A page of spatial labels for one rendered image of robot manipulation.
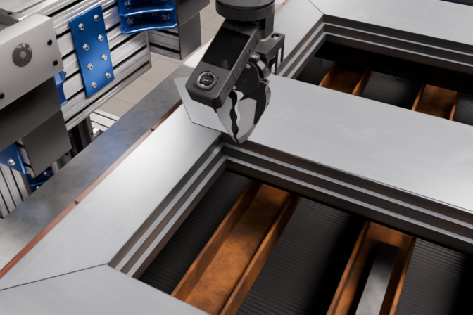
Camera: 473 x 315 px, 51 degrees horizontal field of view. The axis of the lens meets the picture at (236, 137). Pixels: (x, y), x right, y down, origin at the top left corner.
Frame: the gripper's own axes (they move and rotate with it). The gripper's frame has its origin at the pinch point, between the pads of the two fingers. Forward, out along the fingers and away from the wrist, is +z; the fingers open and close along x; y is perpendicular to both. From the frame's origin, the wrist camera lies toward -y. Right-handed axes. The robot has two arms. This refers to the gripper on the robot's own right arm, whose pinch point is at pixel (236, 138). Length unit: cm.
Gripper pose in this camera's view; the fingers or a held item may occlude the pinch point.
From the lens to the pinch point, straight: 71.0
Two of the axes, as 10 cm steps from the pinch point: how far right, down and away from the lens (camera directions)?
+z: 0.0, 7.8, 6.3
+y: 4.6, -5.6, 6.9
